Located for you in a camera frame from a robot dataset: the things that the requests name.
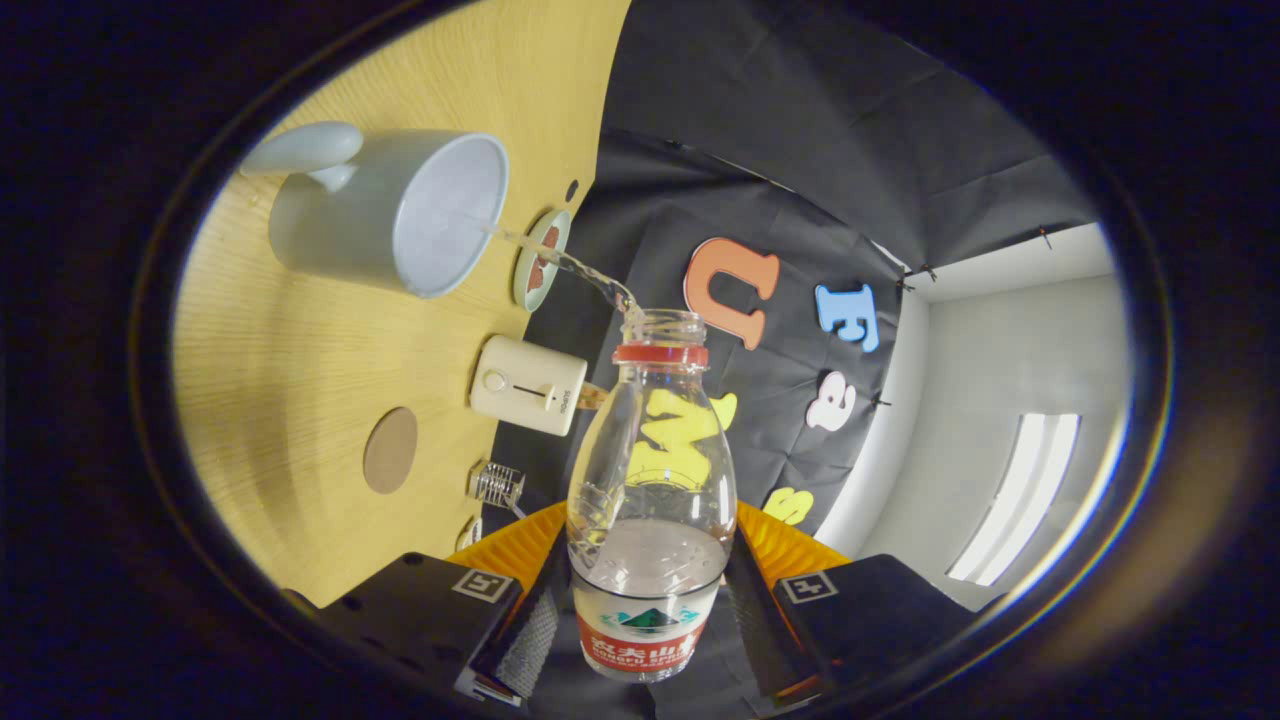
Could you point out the black backdrop cloth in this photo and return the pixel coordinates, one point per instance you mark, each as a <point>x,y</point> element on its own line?
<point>800,150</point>

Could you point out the brown toast slice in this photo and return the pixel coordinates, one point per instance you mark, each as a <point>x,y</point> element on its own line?
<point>592,396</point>

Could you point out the clear plastic juice bottle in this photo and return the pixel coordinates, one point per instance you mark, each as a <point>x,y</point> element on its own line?
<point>650,470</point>

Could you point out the wooden table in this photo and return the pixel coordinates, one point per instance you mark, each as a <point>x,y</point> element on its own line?
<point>300,350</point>

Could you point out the cream toaster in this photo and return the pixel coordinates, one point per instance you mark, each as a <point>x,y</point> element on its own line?
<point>525,385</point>

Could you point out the clear poured juice stream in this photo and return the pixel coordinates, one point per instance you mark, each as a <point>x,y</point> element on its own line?
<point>570,264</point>

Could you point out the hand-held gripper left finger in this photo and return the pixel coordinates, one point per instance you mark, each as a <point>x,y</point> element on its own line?
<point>530,640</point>

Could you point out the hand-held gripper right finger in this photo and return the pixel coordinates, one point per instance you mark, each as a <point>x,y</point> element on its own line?
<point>760,630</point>

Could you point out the white divided spice tray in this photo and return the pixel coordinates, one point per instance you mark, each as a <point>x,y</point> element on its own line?
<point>469,532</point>

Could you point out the round brown coaster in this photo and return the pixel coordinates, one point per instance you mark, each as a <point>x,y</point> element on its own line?
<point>390,450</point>

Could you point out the brown bread piece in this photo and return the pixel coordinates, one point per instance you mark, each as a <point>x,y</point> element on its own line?
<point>536,275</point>
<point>550,238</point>

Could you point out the pale green plate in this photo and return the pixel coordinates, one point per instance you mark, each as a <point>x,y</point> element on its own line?
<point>525,290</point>

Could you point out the ceiling light panel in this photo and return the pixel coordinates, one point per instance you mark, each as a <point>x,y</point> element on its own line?
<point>1015,500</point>

